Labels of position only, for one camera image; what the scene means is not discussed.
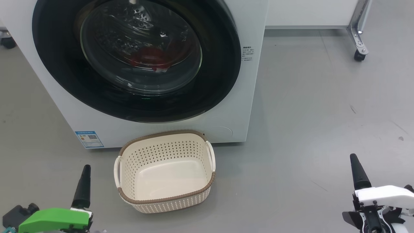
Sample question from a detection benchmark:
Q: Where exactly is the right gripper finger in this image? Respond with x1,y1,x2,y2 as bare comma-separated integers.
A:
350,153,372,191

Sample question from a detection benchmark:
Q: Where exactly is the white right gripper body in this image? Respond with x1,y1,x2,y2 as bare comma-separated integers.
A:
353,185,414,216

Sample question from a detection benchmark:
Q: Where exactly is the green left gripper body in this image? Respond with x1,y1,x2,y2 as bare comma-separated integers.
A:
18,207,94,233

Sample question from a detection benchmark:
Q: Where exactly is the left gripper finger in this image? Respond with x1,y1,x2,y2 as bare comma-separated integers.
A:
71,165,92,209

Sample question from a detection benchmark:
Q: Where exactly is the dark round glass washer door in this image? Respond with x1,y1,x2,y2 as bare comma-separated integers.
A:
32,0,242,123

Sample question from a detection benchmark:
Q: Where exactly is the red and white garment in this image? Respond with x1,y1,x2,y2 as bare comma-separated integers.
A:
129,49,172,72

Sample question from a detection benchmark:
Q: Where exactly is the cream perforated laundry basket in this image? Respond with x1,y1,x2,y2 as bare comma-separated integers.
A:
114,130,216,214

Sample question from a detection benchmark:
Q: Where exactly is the white front-load washing machine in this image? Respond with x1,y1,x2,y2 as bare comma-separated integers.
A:
0,0,269,149

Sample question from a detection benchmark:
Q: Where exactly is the blue energy label sticker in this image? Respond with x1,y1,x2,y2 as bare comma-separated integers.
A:
75,131,104,149

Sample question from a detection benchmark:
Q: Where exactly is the metal cart leg with caster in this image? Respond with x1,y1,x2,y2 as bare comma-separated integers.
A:
346,0,372,55

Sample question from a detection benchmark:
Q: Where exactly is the white partition panel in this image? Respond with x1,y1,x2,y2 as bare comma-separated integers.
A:
265,0,361,29

